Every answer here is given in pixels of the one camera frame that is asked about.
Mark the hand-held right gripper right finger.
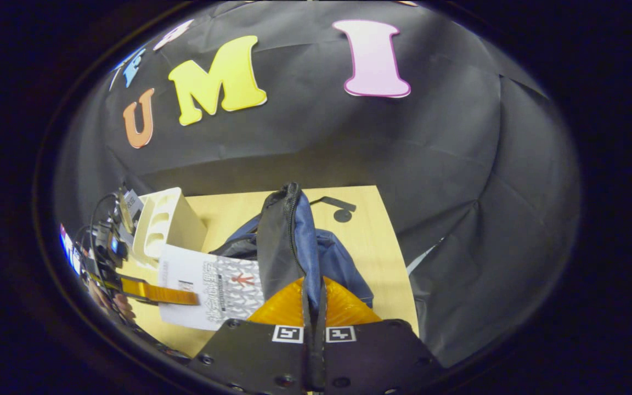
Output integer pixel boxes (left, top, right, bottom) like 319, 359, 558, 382
320, 277, 444, 393

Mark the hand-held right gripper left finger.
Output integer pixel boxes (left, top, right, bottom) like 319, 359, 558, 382
190, 277, 317, 395

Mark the white book grey figure cover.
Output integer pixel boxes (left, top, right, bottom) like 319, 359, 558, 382
157, 244, 266, 331

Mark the white plastic bookshelf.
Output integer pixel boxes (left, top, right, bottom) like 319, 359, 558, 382
132, 188, 208, 261

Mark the blue schoolbag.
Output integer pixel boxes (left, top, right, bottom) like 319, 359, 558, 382
209, 183, 374, 324

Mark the white printed board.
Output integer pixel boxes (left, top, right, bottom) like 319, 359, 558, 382
59, 222, 82, 275

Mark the black backdrop cloth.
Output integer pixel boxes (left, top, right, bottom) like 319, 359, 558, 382
53, 0, 583, 368

